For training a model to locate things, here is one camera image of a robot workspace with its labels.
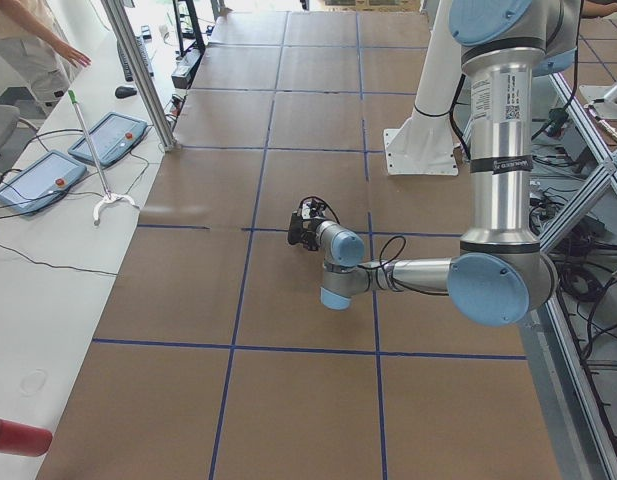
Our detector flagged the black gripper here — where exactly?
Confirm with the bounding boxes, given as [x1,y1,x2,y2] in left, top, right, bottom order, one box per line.
[287,210,321,251]

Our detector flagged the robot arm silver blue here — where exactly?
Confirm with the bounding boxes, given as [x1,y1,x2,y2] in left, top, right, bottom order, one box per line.
[288,1,581,326]
[579,80,617,120]

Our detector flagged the white stand with rod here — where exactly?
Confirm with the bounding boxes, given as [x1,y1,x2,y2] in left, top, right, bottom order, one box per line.
[68,89,139,226]

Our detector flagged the far teach pendant tablet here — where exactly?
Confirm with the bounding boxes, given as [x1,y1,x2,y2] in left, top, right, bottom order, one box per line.
[89,112,148,168]

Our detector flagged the teach pendant tablet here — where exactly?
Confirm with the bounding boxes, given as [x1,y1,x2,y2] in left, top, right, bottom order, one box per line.
[0,150,87,215]
[89,112,148,168]

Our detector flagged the black computer mouse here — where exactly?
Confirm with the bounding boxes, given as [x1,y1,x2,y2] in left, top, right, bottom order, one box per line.
[114,85,137,99]

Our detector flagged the black keyboard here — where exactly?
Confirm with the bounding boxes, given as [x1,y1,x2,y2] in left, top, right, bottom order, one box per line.
[117,35,154,85]

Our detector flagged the near teach pendant tablet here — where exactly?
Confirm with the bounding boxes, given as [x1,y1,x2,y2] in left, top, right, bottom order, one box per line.
[0,150,87,215]

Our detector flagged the grey office chair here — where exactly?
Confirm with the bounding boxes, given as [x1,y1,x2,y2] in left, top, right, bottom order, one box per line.
[0,104,39,158]

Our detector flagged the person in beige shirt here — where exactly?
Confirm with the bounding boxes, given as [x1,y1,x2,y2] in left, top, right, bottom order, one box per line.
[0,0,91,114]

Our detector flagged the red bottle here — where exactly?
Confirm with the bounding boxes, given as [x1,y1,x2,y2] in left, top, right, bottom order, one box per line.
[0,418,53,457]

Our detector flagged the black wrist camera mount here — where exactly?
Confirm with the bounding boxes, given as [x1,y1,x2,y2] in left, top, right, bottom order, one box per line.
[298,196,330,220]

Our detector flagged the white camera mast pillar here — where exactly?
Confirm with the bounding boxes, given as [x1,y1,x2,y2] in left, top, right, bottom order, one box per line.
[384,0,461,176]

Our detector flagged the aluminium frame post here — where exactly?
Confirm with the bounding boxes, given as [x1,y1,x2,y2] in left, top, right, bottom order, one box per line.
[101,0,177,152]

